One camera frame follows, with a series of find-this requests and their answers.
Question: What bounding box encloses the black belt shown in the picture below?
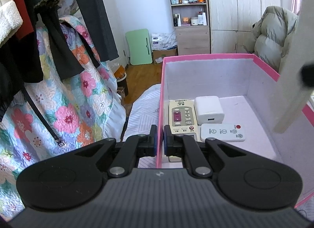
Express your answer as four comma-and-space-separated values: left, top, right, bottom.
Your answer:
22, 86, 65, 147

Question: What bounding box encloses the wooden shelf cabinet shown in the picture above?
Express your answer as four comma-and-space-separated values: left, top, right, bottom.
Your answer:
166, 0, 211, 55

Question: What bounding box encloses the floral quilt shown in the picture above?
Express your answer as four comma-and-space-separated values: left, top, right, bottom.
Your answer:
0, 16, 127, 221

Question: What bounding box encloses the bin with orange bag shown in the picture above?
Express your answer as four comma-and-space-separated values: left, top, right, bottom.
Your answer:
114, 65, 129, 96

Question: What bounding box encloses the dark grey hanging shirt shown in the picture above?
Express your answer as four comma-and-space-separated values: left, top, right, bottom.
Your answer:
70, 0, 120, 62

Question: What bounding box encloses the white door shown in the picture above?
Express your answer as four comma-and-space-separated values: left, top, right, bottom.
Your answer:
94, 0, 130, 64

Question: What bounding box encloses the green folding board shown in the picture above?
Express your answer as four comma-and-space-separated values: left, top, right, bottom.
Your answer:
126, 29, 154, 65

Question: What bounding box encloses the black jacket with white piping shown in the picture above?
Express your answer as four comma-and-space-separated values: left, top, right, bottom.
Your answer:
0, 29, 45, 120

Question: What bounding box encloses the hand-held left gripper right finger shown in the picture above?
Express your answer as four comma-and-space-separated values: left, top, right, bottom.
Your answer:
163, 124, 248, 179

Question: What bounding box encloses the large white charger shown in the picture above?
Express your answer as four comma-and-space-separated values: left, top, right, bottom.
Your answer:
194, 96, 225, 125

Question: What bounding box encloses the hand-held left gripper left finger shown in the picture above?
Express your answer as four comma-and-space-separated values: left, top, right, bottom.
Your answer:
71, 124, 159, 179

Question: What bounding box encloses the grey puffer jacket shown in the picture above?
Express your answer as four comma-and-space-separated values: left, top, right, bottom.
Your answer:
253, 5, 300, 74

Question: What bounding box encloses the grey quilted mat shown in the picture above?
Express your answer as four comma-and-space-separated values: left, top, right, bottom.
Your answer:
123, 83, 162, 170

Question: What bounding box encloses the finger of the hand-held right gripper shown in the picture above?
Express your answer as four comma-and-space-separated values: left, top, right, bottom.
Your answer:
300, 62, 314, 88

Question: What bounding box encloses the small white remote red button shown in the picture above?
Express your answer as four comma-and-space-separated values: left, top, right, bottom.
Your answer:
200, 123, 246, 143

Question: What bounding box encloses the light wooden wardrobe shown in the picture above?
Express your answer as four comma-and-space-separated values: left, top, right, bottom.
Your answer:
205, 0, 282, 54

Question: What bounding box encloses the black ruffled cuff garment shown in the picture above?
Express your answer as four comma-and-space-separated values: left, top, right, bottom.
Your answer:
33, 0, 85, 80

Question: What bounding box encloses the cream coat with fleece cuff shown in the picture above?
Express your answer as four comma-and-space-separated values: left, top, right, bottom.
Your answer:
0, 0, 24, 47

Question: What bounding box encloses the white tissue pack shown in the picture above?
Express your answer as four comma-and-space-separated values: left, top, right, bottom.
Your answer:
151, 32, 177, 50

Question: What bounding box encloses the pink cardboard box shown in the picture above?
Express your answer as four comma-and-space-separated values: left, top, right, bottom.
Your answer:
156, 54, 314, 209

